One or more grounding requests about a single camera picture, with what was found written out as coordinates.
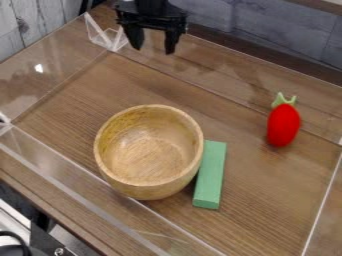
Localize clear acrylic tray wall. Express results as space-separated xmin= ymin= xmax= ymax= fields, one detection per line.
xmin=0 ymin=19 xmax=342 ymax=256

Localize clear acrylic corner bracket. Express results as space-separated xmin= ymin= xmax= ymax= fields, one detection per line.
xmin=84 ymin=12 xmax=128 ymax=52

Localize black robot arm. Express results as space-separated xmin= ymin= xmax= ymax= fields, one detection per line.
xmin=115 ymin=0 xmax=188 ymax=55

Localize wooden bowl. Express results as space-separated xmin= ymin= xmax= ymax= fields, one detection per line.
xmin=93 ymin=104 xmax=204 ymax=200

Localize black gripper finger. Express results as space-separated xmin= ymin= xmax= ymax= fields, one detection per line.
xmin=164 ymin=31 xmax=181 ymax=54
xmin=123 ymin=24 xmax=144 ymax=50

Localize red plush fruit green stem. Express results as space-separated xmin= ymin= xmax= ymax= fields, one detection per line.
xmin=266 ymin=92 xmax=300 ymax=147

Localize green rectangular block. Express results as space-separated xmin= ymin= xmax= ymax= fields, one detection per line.
xmin=192 ymin=140 xmax=227 ymax=209

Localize black cable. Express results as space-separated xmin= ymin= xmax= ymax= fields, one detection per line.
xmin=0 ymin=229 xmax=33 ymax=256

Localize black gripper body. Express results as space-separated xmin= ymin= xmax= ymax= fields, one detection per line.
xmin=113 ymin=0 xmax=188 ymax=34

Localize black metal stand bracket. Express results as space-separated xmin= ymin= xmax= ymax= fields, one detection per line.
xmin=29 ymin=222 xmax=77 ymax=256

